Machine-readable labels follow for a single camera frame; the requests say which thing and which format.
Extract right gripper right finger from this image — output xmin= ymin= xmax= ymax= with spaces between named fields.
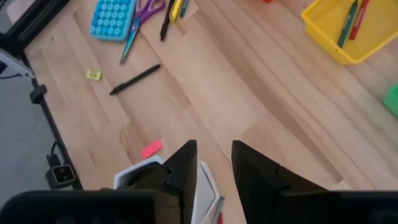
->
xmin=231 ymin=139 xmax=327 ymax=224

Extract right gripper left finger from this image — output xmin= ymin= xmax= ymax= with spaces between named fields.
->
xmin=163 ymin=139 xmax=198 ymax=224

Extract black pen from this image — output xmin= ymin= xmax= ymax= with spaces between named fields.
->
xmin=159 ymin=0 xmax=177 ymax=42
xmin=109 ymin=63 xmax=162 ymax=96

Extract yellow highlighter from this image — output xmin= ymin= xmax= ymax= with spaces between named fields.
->
xmin=169 ymin=0 xmax=184 ymax=23

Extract teal pen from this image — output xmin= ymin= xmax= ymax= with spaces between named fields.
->
xmin=179 ymin=0 xmax=190 ymax=18

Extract green crayon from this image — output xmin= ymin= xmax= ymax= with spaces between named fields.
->
xmin=337 ymin=0 xmax=359 ymax=49

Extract pink eraser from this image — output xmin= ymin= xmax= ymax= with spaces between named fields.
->
xmin=140 ymin=139 xmax=164 ymax=159

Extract yellow eraser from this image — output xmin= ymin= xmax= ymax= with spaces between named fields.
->
xmin=86 ymin=68 xmax=103 ymax=82

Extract green plastic bin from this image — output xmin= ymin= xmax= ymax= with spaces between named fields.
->
xmin=381 ymin=83 xmax=398 ymax=118

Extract blue calculator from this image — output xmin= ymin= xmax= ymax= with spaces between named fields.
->
xmin=89 ymin=0 xmax=137 ymax=42

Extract yellow plastic bin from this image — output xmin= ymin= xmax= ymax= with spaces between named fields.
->
xmin=300 ymin=0 xmax=398 ymax=65

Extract small table-level camera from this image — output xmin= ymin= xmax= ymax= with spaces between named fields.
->
xmin=45 ymin=141 xmax=76 ymax=189

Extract purple handled scissors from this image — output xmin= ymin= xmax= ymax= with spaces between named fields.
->
xmin=119 ymin=0 xmax=166 ymax=65

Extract black aluminium table frame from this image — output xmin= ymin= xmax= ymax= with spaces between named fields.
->
xmin=0 ymin=0 xmax=83 ymax=190

